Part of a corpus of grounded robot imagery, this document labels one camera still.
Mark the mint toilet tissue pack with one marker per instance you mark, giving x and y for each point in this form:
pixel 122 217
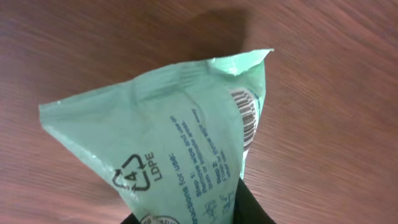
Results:
pixel 173 141

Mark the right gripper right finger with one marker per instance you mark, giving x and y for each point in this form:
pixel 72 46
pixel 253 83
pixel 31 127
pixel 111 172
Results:
pixel 247 209

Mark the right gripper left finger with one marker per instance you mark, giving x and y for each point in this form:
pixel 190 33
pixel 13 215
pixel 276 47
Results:
pixel 130 219

